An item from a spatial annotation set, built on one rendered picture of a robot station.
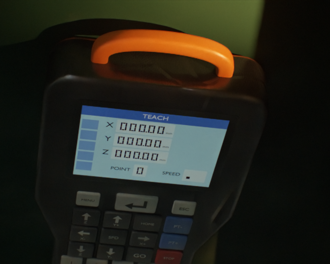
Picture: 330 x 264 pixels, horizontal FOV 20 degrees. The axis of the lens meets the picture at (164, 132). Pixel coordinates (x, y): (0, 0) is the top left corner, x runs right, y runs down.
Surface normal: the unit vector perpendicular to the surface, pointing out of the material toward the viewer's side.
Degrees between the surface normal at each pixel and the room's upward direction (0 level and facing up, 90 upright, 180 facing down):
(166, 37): 90
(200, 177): 0
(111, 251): 0
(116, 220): 0
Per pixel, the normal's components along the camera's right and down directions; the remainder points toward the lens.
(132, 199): 0.00, 0.76
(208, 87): 0.15, -0.64
